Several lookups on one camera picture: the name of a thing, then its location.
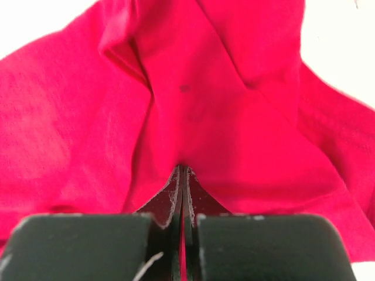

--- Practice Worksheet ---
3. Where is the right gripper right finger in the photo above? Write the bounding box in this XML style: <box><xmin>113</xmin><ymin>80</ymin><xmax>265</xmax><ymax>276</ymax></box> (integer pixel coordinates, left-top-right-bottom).
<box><xmin>182</xmin><ymin>167</ymin><xmax>355</xmax><ymax>280</ymax></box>

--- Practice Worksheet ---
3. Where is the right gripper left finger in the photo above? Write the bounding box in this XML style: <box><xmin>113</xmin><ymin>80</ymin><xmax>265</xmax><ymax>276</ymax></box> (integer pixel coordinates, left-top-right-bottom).
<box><xmin>1</xmin><ymin>167</ymin><xmax>182</xmax><ymax>281</ymax></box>

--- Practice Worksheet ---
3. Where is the red t shirt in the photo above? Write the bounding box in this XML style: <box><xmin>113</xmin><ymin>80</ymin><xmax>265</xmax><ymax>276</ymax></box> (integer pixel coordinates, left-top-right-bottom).
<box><xmin>1</xmin><ymin>1</ymin><xmax>374</xmax><ymax>280</ymax></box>

